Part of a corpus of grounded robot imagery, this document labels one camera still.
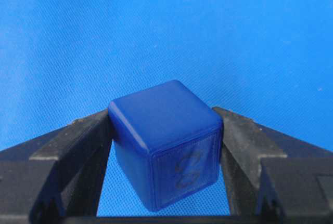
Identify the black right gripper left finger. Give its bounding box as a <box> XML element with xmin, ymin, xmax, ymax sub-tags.
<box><xmin>1</xmin><ymin>110</ymin><xmax>112</xmax><ymax>223</ymax></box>

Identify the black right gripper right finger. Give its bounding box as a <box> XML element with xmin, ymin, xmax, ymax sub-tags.
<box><xmin>214</xmin><ymin>107</ymin><xmax>332</xmax><ymax>223</ymax></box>

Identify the blue table cloth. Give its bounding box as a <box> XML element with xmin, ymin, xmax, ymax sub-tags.
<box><xmin>0</xmin><ymin>0</ymin><xmax>333</xmax><ymax>217</ymax></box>

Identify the blue block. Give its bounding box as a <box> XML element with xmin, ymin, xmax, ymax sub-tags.
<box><xmin>108</xmin><ymin>80</ymin><xmax>223</xmax><ymax>212</ymax></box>

